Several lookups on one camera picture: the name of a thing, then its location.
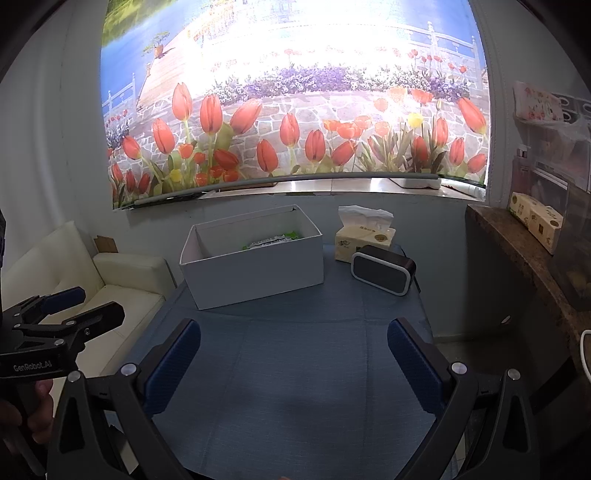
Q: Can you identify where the tulip print window blind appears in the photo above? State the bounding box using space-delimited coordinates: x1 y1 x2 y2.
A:
100 0 490 210

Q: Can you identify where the pink floral pouch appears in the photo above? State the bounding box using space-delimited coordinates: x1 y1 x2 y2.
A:
513 80 565 123

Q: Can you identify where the brown stone counter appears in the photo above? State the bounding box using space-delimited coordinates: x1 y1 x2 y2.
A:
465 204 591 370

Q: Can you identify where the white cardboard box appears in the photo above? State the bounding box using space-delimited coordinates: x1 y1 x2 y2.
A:
179 204 325 311

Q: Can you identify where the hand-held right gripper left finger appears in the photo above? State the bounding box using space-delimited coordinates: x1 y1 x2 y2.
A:
46 318 202 480

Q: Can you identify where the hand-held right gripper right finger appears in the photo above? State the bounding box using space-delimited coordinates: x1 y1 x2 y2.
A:
387 318 541 480

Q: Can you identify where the person's left hand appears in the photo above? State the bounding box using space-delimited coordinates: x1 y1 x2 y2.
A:
0 378 55 445

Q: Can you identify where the white cable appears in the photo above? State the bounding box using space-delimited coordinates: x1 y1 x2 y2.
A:
579 330 591 381

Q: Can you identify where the black speaker with white frame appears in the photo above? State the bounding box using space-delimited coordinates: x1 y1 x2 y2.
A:
351 246 417 296

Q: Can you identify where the blue tablecloth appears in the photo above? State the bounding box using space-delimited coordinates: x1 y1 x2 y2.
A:
99 244 458 480

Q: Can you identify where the green seaweed snack packet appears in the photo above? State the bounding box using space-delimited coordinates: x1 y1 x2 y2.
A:
240 231 305 251

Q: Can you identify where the cream tissue pack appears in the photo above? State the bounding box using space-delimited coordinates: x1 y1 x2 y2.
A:
335 205 397 264

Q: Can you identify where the clear plastic container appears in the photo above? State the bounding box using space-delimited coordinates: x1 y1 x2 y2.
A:
549 185 591 301

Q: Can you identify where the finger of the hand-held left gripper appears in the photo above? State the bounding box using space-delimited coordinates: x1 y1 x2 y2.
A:
13 302 126 361
4 286 87 329

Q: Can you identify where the small patterned tissue box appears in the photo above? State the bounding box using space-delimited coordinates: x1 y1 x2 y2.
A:
529 205 565 254
509 191 543 227

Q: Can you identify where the white sofa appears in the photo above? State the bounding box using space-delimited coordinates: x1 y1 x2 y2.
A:
0 220 167 384

